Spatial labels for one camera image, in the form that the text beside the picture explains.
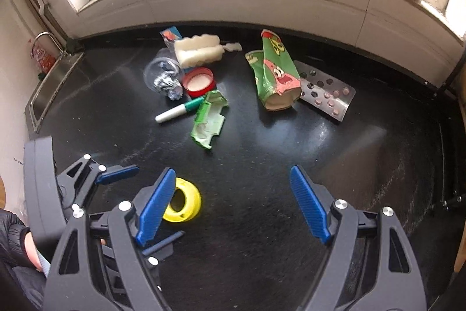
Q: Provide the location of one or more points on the silver foil wrapper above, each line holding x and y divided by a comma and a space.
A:
166, 64
167, 85

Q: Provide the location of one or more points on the red jar lid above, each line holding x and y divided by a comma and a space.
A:
198, 81

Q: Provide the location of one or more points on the yellow tape roll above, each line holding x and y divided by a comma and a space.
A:
189, 203

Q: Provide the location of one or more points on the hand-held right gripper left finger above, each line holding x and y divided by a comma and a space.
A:
155, 210

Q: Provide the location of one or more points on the chrome faucet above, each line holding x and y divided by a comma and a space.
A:
47, 37

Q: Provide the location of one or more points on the torn green packaging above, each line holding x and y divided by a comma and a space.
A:
209, 118

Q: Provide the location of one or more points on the blue red wrapper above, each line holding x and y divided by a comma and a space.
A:
171, 34

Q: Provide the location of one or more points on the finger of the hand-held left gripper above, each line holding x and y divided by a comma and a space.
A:
118, 173
165, 241

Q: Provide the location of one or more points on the clear plastic cup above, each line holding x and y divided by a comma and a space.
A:
153, 72

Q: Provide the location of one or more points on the person's left forearm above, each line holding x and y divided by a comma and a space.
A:
12, 234

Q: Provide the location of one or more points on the steel sink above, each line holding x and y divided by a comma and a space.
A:
51, 88

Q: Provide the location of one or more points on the white green marker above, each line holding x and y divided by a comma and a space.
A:
174, 112

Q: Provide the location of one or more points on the crushed green cartoon paper cup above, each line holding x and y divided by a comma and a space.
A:
276, 77

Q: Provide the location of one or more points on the silver pill blister pack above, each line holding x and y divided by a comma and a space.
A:
326, 92

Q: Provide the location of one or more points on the white foam sponge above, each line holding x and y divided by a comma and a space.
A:
198, 49

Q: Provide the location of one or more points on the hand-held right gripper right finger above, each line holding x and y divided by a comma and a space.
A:
309, 205

